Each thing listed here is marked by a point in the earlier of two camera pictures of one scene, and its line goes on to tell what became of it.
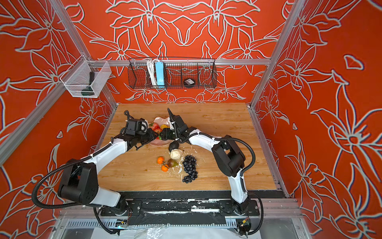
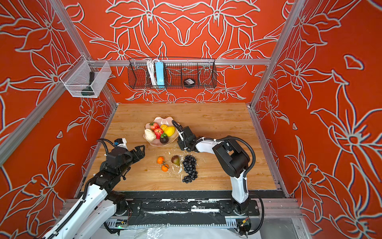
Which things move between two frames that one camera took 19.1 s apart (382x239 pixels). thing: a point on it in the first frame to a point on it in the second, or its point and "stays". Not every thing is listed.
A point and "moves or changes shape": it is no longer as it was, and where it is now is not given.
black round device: (189, 83) stays
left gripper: (151, 135) to (141, 154)
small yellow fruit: (164, 126) stays
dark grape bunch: (189, 165) stays
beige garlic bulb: (176, 154) moves or changes shape
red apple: (157, 130) stays
